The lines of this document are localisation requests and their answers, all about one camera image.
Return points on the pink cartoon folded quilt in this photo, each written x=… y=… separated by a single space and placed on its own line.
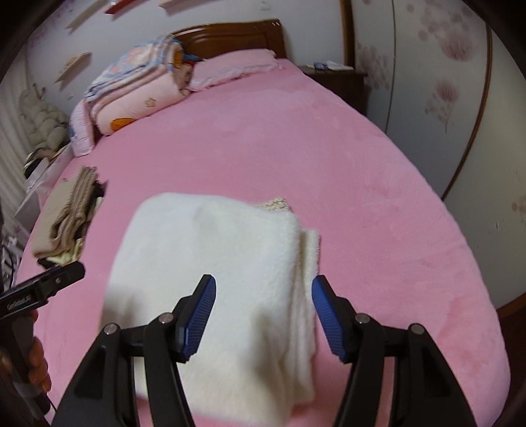
x=139 y=100

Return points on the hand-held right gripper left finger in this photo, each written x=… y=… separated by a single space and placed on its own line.
x=201 y=316

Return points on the white fuzzy cardigan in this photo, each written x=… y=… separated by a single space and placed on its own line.
x=230 y=254

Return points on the wooden headboard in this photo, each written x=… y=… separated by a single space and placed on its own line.
x=238 y=39

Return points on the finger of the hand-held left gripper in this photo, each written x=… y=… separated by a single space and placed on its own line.
x=61 y=277

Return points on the beige puffy jacket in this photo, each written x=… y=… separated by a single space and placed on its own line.
x=41 y=119

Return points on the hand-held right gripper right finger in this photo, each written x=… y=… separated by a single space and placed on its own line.
x=328 y=316

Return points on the floral sliding wardrobe door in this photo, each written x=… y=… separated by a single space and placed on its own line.
x=444 y=102

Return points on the floral folded quilt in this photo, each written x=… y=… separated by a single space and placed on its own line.
x=135 y=61

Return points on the pink bed with blanket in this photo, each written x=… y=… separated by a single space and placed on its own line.
x=328 y=164

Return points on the pink pillow with blue print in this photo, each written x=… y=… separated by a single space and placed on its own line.
x=80 y=131

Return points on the cloth covered side table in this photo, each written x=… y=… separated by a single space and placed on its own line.
x=41 y=178

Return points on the plain pink pillow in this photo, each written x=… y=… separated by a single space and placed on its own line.
x=238 y=65

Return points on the person's left hand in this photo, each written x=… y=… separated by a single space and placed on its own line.
x=40 y=361

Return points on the black folded garment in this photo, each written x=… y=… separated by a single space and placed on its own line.
x=98 y=189

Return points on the light green folded garment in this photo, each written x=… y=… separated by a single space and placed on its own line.
x=65 y=256

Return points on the small things on nightstand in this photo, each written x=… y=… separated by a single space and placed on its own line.
x=333 y=65

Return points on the beige knit sweater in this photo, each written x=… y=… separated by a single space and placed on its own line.
x=57 y=213

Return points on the white curtain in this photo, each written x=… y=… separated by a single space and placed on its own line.
x=12 y=156

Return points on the dark wooden nightstand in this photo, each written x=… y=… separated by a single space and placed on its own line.
x=341 y=84

